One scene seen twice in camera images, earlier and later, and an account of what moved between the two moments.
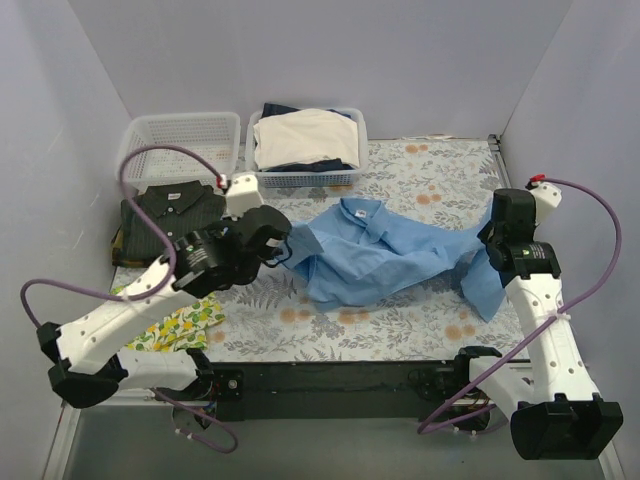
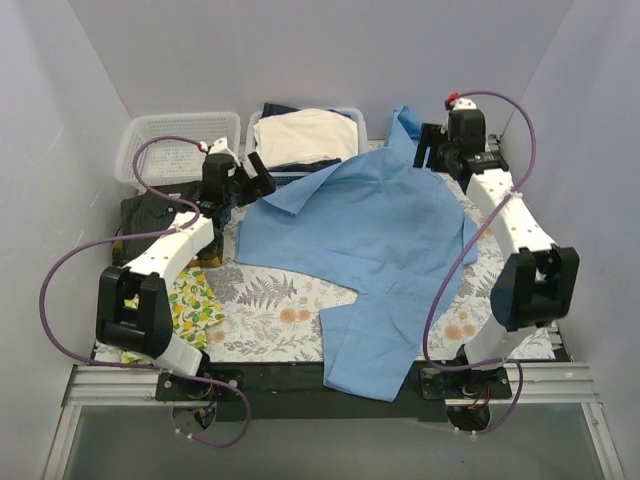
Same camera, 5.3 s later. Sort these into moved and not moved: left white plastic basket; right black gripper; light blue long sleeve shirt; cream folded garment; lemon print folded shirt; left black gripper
Moved: light blue long sleeve shirt; right black gripper; left black gripper
Not moved: lemon print folded shirt; left white plastic basket; cream folded garment
